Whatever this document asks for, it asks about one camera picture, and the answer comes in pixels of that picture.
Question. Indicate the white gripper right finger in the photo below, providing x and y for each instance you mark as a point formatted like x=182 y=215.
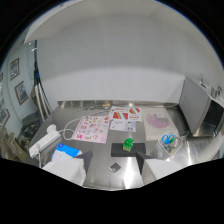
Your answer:
x=156 y=166

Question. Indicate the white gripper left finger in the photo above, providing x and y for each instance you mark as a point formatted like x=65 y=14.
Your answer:
x=68 y=168

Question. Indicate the silver microwave oven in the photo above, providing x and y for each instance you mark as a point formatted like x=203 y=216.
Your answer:
x=202 y=115

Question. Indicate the blue and white packet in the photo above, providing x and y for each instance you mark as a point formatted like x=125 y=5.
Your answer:
x=65 y=151

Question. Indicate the clear plastic container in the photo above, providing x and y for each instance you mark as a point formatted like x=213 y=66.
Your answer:
x=169 y=145

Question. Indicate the black rectangular foam block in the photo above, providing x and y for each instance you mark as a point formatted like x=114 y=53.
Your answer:
x=127 y=149

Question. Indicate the white power strip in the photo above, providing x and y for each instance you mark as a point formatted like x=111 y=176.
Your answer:
x=44 y=143

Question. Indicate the green toy block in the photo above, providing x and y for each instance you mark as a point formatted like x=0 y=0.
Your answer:
x=128 y=144

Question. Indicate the white sheet with purple pattern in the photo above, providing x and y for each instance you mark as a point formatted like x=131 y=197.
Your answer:
x=157 y=125

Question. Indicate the small dark square card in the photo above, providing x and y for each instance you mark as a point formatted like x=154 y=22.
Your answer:
x=114 y=167

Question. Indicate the white round plug adapter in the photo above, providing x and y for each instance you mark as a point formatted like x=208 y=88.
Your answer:
x=51 y=128

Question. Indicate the pink sticker sheet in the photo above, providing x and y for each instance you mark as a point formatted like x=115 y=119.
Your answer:
x=92 y=129

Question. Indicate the white sheet with small prints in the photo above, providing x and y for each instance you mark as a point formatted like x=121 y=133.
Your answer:
x=123 y=125

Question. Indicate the red heart sticker sheet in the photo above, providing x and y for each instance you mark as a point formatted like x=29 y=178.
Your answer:
x=134 y=113

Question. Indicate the red striped sticker sheet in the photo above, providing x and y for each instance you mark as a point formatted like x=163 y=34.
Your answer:
x=118 y=114

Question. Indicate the small brown box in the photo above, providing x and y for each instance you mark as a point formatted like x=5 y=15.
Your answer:
x=106 y=105

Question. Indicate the framed picture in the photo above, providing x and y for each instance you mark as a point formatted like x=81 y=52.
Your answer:
x=14 y=68
x=21 y=92

